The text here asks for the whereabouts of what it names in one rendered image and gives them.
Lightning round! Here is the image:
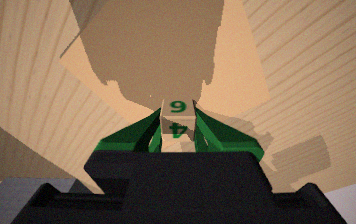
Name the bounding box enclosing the tan flat mat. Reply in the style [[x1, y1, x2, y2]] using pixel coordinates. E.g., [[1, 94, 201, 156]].
[[59, 0, 270, 124]]

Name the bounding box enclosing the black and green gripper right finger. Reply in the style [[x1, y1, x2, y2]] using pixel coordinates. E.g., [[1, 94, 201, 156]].
[[194, 107, 264, 162]]

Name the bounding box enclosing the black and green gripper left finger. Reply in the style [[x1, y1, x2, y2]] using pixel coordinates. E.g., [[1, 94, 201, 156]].
[[93, 107, 162, 152]]

